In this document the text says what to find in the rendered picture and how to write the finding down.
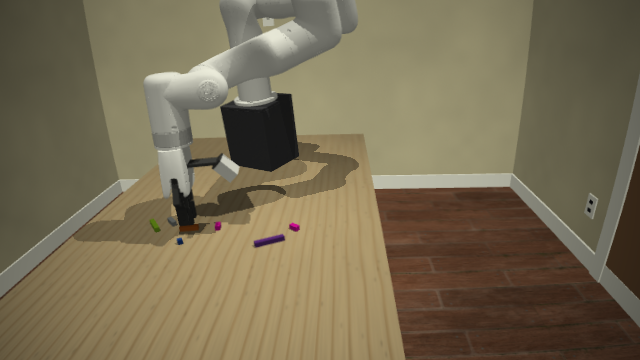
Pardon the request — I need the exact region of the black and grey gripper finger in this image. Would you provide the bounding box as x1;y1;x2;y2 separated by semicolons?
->
171;179;195;226
188;189;197;218

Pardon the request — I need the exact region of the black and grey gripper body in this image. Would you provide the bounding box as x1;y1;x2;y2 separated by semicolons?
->
154;140;195;199

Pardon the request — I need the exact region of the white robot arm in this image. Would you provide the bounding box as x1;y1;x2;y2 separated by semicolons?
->
143;0;358;148

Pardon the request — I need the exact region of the orange rectangular bar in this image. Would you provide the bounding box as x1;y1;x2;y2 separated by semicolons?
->
179;224;199;232

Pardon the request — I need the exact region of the purple rod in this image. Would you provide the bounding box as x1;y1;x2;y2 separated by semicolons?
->
254;234;285;248

